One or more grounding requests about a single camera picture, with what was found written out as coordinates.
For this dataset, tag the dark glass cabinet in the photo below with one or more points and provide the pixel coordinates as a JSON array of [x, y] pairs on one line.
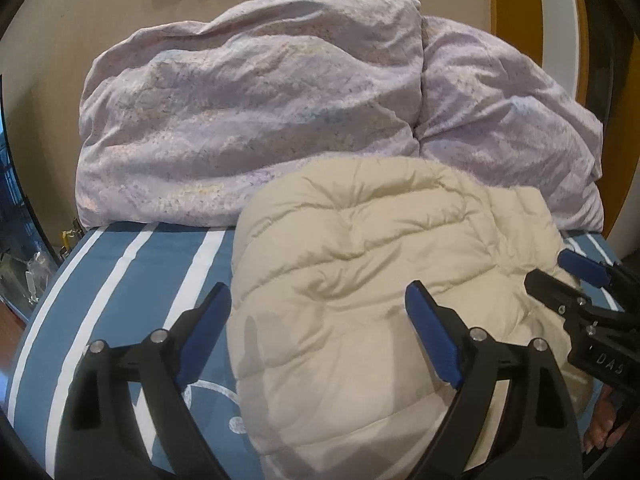
[[17, 200]]

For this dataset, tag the beige quilted down jacket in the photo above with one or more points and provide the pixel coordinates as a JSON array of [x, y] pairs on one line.
[[380, 280]]

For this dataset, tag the blue white-striped bed sheet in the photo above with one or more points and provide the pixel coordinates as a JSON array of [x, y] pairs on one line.
[[150, 270]]

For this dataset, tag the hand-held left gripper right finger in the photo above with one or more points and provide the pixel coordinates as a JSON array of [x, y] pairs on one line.
[[435, 336]]

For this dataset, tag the lilac patterned quilt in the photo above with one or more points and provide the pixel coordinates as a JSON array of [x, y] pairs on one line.
[[240, 110]]

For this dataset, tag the small yellow object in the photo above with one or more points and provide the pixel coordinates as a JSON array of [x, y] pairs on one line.
[[70, 240]]

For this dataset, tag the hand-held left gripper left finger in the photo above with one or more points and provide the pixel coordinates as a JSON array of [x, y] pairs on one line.
[[202, 335]]

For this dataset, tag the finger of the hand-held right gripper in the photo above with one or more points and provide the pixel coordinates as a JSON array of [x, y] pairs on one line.
[[550, 286], [582, 266]]

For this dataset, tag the person's right hand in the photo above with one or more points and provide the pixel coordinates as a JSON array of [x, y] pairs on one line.
[[602, 425]]

